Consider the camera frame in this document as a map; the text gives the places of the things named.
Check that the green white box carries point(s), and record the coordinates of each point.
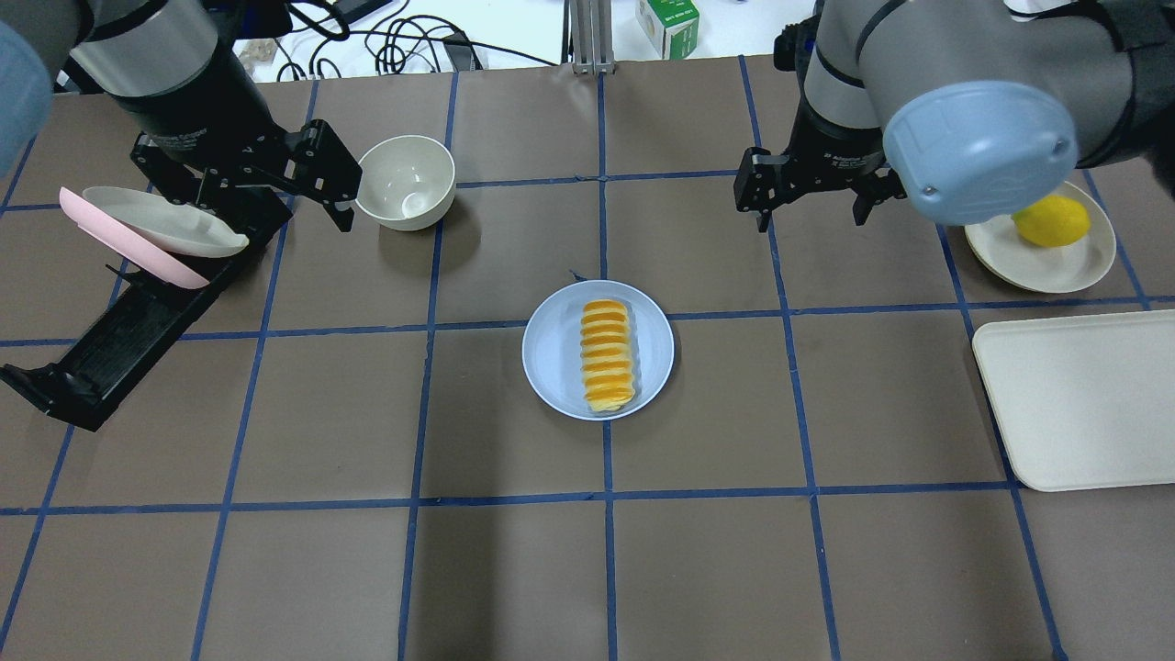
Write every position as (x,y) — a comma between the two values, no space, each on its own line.
(672,27)

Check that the aluminium frame post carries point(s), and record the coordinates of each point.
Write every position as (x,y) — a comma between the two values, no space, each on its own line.
(588,43)

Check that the pink plate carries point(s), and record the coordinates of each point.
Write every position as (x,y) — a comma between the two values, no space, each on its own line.
(126,242)

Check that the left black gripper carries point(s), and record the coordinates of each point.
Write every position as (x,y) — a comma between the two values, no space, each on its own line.
(191,108)

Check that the blue plate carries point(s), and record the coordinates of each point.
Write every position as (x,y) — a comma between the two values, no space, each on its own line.
(552,348)

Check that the white rectangular tray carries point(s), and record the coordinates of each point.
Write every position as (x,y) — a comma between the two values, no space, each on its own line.
(1083,402)

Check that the cream plate in rack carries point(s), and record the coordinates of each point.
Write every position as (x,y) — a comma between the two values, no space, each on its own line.
(182,229)

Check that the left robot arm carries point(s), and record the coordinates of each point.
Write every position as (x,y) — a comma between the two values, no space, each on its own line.
(129,48)

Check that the white plate under lemon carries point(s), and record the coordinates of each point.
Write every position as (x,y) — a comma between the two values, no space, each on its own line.
(1063,270)

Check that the yellow lemon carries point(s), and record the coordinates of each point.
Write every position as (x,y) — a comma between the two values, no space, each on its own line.
(1052,222)

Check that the cream bowl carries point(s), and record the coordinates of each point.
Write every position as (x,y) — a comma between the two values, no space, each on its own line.
(408,183)

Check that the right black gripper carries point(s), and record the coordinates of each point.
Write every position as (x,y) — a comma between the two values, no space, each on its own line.
(833,149)

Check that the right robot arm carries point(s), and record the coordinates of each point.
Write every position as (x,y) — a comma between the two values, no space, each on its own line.
(967,109)

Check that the black plate rack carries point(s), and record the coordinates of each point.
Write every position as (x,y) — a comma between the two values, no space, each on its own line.
(91,380)

